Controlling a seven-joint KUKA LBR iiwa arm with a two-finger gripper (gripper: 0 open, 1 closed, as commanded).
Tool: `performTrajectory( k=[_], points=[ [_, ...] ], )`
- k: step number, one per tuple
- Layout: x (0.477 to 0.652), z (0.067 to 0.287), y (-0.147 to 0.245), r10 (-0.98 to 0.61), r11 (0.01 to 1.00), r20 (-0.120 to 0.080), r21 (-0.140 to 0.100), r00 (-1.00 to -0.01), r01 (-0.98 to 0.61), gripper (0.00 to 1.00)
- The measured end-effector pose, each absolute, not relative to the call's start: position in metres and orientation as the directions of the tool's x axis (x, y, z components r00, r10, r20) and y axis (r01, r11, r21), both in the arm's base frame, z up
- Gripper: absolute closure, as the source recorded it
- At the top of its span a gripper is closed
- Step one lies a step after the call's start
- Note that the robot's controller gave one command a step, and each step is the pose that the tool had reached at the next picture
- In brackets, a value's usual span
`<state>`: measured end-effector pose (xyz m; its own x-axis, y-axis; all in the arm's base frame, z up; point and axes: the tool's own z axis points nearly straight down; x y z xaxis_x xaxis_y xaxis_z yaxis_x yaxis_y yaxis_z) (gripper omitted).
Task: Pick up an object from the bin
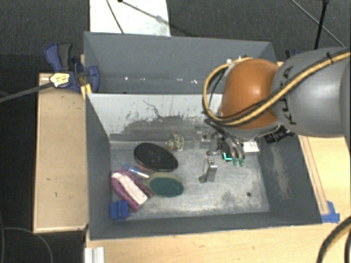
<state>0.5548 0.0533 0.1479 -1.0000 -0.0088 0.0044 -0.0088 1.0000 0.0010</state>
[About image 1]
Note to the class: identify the purple and white brush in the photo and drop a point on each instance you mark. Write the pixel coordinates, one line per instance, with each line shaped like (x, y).
(129, 189)

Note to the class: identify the grey metal bin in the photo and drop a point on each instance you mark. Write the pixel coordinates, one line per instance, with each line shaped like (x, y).
(192, 64)

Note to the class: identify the dark green oval disc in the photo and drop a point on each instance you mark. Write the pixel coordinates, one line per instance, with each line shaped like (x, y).
(167, 186)

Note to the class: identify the black cylinder on white bracket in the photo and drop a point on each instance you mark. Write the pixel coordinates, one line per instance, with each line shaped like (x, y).
(275, 137)

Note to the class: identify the black oval disc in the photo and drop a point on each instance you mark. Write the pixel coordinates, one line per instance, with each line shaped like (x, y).
(155, 156)

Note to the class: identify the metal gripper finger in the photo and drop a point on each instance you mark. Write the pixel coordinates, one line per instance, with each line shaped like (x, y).
(204, 139)
(210, 171)

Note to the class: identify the pale wood board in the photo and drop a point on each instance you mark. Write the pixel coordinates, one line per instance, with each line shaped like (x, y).
(60, 157)

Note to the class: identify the blue and silver pen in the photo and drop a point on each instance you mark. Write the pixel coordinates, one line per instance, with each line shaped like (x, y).
(137, 171)

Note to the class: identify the spotted toy turtle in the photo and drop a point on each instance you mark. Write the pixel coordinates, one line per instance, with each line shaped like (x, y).
(176, 142)

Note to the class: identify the blue ribbed block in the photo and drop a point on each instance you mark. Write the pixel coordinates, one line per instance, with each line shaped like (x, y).
(118, 210)

